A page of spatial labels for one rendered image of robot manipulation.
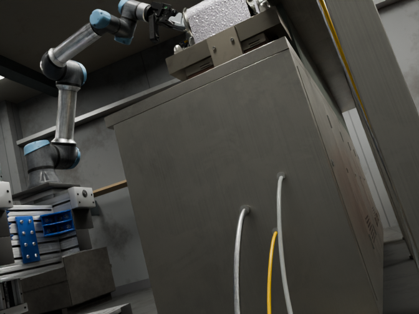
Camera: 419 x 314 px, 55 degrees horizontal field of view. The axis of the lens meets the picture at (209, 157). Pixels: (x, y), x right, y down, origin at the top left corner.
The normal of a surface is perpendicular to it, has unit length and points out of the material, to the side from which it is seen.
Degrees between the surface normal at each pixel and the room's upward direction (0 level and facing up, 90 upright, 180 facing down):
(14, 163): 90
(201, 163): 90
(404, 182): 90
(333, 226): 90
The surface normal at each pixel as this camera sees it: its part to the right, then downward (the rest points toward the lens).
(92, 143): -0.29, -0.11
